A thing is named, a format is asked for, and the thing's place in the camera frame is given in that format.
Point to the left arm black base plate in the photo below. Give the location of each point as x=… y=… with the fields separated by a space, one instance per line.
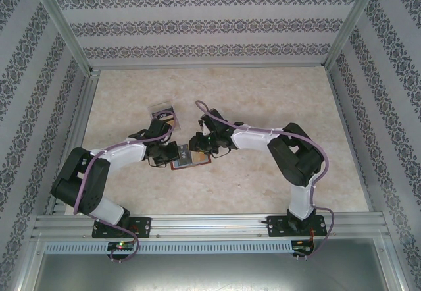
x=144 y=226

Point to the aluminium frame post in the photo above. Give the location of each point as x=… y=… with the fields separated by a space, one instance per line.
x=349 y=24
x=67 y=27

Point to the red bordered credit card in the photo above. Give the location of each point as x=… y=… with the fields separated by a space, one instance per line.
x=197 y=165

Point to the aluminium mounting rail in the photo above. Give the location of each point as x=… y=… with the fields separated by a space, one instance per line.
x=210 y=226

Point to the blue credit card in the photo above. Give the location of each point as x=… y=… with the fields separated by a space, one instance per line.
x=175 y=164

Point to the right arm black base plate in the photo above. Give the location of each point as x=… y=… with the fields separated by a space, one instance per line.
x=274 y=226

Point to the clear acrylic card holder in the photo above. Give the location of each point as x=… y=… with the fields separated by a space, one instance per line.
x=158 y=106

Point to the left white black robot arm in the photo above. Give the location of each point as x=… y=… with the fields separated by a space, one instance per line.
x=128 y=156

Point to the aluminium side rail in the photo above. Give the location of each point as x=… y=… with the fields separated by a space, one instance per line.
x=354 y=146
x=76 y=123

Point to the aluminium corner strut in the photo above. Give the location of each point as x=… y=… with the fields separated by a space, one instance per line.
x=28 y=264
x=396 y=264

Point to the grey metal sheet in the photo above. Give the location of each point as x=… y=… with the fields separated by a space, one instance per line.
x=210 y=274

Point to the left black wrist camera box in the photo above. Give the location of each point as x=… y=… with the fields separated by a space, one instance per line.
x=159 y=129

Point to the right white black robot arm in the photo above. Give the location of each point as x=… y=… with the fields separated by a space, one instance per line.
x=253 y=139

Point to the black VIP credit card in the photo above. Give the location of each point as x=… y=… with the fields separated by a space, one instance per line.
x=163 y=115
x=184 y=155

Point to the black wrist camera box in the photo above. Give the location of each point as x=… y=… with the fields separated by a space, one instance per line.
x=213 y=119
x=159 y=129

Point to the right black wrist camera box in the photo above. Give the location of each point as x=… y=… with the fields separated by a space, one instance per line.
x=213 y=119

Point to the gold credit card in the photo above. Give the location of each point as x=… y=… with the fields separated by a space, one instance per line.
x=200 y=157
x=169 y=122

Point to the aluminium frame cross beam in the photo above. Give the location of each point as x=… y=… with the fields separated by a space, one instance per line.
x=210 y=66

